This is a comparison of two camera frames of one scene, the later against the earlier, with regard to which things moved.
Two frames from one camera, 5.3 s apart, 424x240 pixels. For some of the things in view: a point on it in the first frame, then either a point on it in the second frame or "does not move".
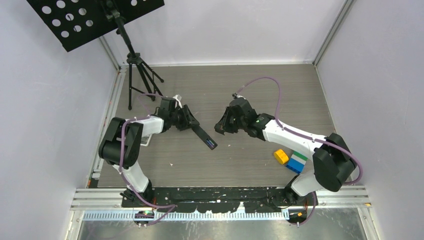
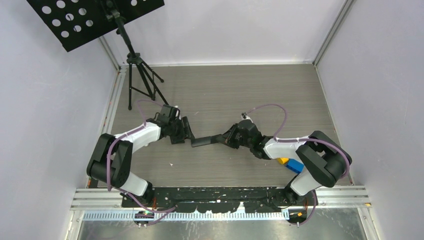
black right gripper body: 231,124 to 235,139
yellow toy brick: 282,157 does not move
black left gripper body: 181,119 to 179,131
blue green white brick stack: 296,162 does not move
